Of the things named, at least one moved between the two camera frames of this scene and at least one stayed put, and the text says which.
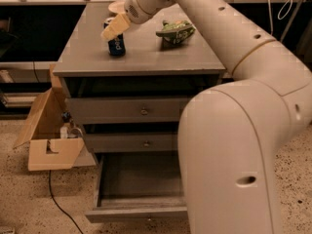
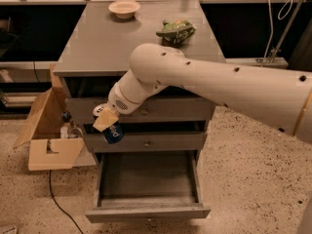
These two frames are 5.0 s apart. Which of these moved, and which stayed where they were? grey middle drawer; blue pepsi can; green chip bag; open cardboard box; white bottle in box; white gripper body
Moved: blue pepsi can; white gripper body
Stayed: open cardboard box; green chip bag; white bottle in box; grey middle drawer
